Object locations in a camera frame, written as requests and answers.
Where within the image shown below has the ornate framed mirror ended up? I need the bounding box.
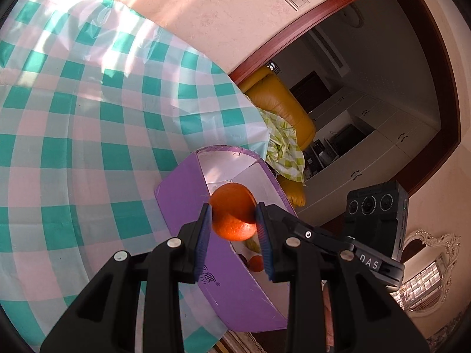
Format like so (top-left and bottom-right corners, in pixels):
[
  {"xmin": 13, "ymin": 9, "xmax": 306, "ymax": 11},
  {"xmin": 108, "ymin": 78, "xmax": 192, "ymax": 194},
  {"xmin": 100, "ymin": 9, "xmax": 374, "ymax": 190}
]
[{"xmin": 390, "ymin": 230, "xmax": 462, "ymax": 317}]

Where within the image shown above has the wooden door frame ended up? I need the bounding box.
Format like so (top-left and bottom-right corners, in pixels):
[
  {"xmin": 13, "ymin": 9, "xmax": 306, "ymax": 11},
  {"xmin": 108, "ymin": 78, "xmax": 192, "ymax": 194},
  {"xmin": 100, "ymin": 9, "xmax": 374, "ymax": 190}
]
[{"xmin": 228, "ymin": 0, "xmax": 462, "ymax": 197}]

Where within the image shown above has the teal checked tablecloth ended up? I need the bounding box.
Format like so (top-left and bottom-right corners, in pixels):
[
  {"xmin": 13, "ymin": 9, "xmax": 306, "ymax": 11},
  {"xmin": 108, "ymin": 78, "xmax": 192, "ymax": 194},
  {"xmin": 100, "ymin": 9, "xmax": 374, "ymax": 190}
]
[{"xmin": 0, "ymin": 0, "xmax": 271, "ymax": 353}]

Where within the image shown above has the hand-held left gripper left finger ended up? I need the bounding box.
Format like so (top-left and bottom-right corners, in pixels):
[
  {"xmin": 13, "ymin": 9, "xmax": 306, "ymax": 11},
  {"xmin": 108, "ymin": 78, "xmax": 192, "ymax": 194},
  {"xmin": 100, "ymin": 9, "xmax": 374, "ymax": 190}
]
[{"xmin": 40, "ymin": 202, "xmax": 213, "ymax": 353}]

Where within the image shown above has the round ceiling light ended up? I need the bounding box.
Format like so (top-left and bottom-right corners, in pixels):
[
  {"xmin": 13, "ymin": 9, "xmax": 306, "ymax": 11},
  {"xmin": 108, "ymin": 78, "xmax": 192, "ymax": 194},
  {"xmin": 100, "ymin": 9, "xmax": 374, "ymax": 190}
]
[{"xmin": 344, "ymin": 7, "xmax": 365, "ymax": 26}]

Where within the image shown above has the green checked cloth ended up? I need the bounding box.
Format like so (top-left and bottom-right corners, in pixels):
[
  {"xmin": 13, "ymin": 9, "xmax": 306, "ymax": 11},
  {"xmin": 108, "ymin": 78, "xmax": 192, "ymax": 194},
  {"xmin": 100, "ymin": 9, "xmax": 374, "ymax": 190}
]
[{"xmin": 259, "ymin": 108, "xmax": 306, "ymax": 184}]

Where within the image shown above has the dark wooden door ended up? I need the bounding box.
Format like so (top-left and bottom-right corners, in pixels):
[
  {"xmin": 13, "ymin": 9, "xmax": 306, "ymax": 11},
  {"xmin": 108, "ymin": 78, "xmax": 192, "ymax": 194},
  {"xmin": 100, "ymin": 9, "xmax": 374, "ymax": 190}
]
[{"xmin": 289, "ymin": 73, "xmax": 330, "ymax": 113}]

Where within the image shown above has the black television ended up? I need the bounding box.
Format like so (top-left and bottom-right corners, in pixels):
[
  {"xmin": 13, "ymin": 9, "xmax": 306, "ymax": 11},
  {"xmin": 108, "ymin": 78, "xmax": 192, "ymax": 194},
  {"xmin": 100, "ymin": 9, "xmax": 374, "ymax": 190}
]
[{"xmin": 329, "ymin": 124, "xmax": 365, "ymax": 157}]

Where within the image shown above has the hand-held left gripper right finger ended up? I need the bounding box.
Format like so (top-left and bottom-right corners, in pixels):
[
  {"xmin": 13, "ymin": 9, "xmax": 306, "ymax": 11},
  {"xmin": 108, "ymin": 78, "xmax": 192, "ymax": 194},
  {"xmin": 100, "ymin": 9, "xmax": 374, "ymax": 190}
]
[{"xmin": 255, "ymin": 202, "xmax": 431, "ymax": 353}]

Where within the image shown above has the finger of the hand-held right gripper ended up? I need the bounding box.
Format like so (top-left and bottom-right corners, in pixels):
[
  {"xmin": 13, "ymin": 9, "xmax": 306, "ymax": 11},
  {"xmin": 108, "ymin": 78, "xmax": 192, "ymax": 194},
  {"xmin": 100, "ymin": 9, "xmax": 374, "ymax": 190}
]
[{"xmin": 266, "ymin": 203, "xmax": 356, "ymax": 252}]

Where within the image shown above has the purple cardboard box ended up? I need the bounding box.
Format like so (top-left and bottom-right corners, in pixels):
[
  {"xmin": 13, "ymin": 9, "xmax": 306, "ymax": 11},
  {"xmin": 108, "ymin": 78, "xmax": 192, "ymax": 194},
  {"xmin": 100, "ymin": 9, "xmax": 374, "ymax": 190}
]
[{"xmin": 154, "ymin": 145, "xmax": 298, "ymax": 333}]

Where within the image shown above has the yellow leather sofa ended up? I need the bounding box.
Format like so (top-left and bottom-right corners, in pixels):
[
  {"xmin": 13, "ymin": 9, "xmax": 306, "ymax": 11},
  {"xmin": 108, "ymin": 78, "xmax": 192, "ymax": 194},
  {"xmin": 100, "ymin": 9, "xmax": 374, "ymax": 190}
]
[{"xmin": 239, "ymin": 68, "xmax": 317, "ymax": 208}]

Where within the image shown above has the white wardrobe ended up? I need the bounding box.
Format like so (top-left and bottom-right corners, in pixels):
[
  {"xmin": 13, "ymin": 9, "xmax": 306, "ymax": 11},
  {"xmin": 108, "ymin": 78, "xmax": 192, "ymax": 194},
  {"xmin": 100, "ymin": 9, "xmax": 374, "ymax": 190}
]
[{"xmin": 294, "ymin": 92, "xmax": 442, "ymax": 225}]

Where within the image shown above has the large orange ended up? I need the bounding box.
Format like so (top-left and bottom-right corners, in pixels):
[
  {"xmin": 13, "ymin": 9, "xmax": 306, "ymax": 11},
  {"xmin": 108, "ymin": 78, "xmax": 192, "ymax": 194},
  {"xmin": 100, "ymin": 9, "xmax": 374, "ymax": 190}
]
[{"xmin": 209, "ymin": 183, "xmax": 258, "ymax": 242}]

